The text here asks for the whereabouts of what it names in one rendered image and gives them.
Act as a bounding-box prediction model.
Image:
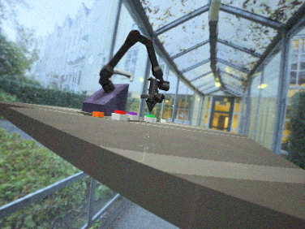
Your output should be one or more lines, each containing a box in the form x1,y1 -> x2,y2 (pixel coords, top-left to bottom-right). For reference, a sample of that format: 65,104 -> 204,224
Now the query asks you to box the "red button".
111,110 -> 128,121

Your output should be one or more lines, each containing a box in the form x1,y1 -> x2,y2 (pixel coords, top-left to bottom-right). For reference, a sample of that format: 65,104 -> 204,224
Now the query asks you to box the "green button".
144,114 -> 157,123

